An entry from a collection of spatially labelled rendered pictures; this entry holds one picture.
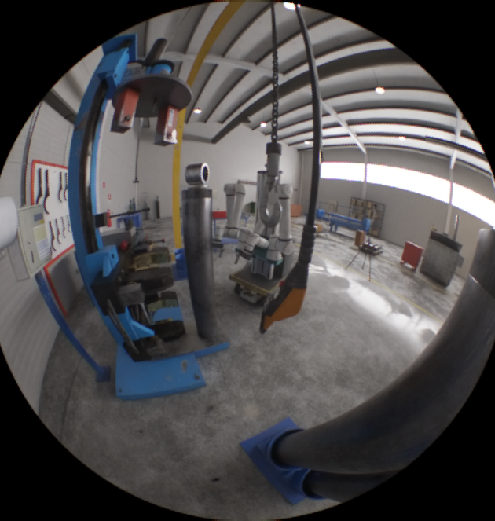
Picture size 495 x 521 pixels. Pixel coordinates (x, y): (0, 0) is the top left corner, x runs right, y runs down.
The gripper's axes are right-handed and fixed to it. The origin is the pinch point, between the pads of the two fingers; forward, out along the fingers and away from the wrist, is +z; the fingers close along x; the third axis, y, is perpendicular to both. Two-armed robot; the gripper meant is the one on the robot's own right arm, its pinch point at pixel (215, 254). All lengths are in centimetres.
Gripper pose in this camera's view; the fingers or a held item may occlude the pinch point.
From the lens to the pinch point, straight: 173.9
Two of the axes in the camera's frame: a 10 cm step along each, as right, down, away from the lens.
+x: -8.8, -1.3, 4.7
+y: 4.6, 0.8, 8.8
